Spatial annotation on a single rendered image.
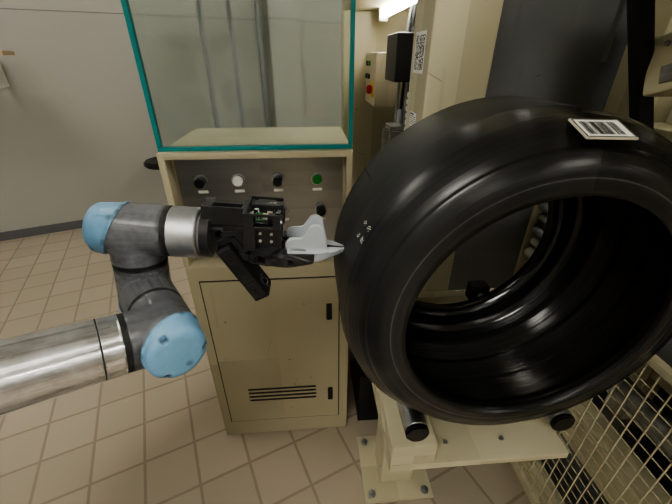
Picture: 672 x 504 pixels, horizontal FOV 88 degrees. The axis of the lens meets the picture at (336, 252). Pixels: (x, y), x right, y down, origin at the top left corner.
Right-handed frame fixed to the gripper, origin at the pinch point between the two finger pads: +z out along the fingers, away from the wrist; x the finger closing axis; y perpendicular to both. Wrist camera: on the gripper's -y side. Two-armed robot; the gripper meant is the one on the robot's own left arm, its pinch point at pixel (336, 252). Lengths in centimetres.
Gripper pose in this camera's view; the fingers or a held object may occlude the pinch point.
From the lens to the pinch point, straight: 55.0
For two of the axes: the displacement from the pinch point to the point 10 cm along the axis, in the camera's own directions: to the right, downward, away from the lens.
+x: -0.7, -5.0, 8.6
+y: 1.0, -8.7, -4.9
